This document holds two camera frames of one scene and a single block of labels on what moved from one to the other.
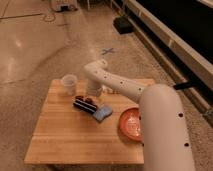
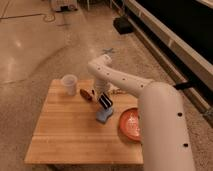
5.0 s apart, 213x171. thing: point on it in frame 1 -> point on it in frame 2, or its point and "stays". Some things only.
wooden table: x=83 y=129 stays
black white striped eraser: x=85 y=105 -> x=105 y=101
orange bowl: x=130 y=126 stays
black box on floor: x=123 y=25 stays
